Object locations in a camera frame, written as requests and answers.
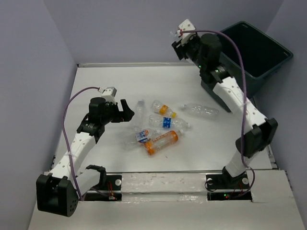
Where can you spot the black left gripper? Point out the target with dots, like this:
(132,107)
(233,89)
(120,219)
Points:
(120,117)

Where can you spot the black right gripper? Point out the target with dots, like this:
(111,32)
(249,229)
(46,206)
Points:
(180,50)

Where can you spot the clear bottle white cap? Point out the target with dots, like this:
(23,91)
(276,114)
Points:
(138,119)

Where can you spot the bottle blue orange white label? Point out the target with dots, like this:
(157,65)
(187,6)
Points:
(137,139)

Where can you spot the clear ribbed bottle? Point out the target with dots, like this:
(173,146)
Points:
(174,35)

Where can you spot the large orange label bottle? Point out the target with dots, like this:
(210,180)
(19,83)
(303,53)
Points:
(159,143)

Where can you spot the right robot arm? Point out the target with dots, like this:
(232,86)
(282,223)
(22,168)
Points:
(257,131)

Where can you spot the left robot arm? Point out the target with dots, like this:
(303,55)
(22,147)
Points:
(59,190)

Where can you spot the dark green plastic bin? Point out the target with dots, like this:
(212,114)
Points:
(262,57)

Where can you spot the clear bottle blue label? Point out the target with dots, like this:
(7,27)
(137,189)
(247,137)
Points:
(158,121)

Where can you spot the small bottle yellow cap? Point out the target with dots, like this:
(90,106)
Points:
(162,109)

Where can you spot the large clear unlabeled bottle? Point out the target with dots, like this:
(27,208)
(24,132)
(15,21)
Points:
(200,111)

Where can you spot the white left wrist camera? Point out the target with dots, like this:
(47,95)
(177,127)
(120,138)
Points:
(109,94)

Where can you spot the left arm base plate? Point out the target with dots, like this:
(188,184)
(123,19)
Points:
(109,191)

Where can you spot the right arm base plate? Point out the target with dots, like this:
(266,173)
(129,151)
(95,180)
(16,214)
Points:
(227,189)

